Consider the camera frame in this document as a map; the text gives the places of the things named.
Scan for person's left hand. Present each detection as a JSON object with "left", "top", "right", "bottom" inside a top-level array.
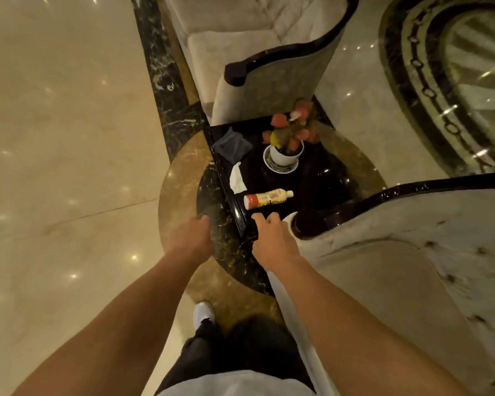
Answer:
[{"left": 164, "top": 215, "right": 215, "bottom": 263}]

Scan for person's right hand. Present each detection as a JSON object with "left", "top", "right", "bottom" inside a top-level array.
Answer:
[{"left": 251, "top": 212, "right": 301, "bottom": 273}]

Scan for person's right forearm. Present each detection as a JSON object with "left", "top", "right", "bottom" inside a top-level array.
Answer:
[{"left": 268, "top": 256, "right": 473, "bottom": 396}]

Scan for person's left forearm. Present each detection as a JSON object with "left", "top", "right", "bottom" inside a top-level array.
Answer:
[{"left": 10, "top": 252, "right": 199, "bottom": 396}]

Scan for plastic drink bottle orange label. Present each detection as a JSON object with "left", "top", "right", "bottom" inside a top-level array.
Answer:
[{"left": 244, "top": 189, "right": 294, "bottom": 211}]

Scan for crumpled white tissue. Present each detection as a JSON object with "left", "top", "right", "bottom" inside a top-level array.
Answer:
[{"left": 229, "top": 162, "right": 248, "bottom": 194}]

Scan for white saucer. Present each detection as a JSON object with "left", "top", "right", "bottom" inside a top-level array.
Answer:
[{"left": 263, "top": 145, "right": 299, "bottom": 175}]

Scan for black glossy side table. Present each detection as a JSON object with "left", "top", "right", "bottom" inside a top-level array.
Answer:
[{"left": 202, "top": 115, "right": 355, "bottom": 240}]

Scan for white flower pot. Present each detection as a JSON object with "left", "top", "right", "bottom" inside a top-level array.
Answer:
[{"left": 269, "top": 141, "right": 304, "bottom": 167}]

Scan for dark grey cloth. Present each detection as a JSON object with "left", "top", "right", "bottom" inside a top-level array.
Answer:
[{"left": 211, "top": 127, "right": 253, "bottom": 165}]

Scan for person's white shoe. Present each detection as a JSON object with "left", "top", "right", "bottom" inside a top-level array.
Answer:
[{"left": 193, "top": 302, "right": 216, "bottom": 329}]

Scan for red leafed potted plant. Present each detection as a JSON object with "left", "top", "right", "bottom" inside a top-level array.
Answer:
[{"left": 262, "top": 99, "right": 320, "bottom": 156}]

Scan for person's black trousers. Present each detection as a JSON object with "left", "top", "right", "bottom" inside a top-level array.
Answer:
[{"left": 155, "top": 315, "right": 316, "bottom": 395}]

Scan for beige tufted armchair dark trim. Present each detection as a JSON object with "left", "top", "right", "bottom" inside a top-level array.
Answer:
[
  {"left": 266, "top": 173, "right": 495, "bottom": 396},
  {"left": 162, "top": 0, "right": 360, "bottom": 127}
]

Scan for person's white shirt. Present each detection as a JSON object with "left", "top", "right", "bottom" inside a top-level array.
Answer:
[{"left": 157, "top": 370, "right": 317, "bottom": 396}]

